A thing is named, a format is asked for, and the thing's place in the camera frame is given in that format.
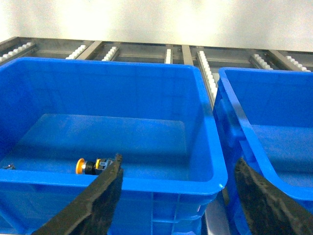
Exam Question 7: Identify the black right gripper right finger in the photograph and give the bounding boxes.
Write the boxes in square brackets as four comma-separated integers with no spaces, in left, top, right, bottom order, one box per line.
[234,158,313,235]

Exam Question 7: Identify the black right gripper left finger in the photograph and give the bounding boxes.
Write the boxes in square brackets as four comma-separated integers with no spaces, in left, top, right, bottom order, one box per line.
[33,154,123,235]

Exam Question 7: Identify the yellow push button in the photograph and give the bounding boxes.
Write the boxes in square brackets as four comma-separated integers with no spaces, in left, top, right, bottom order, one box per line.
[75,158,114,175]

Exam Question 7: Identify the red push button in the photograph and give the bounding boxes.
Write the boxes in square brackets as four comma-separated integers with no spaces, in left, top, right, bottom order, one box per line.
[2,164,16,170]

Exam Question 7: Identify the blue plastic bin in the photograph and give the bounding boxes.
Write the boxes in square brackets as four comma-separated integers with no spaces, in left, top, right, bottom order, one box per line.
[0,58,227,235]
[213,67,313,235]

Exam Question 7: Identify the metal roller rack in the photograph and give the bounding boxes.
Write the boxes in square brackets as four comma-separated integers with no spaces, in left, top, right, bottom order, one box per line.
[0,37,313,104]

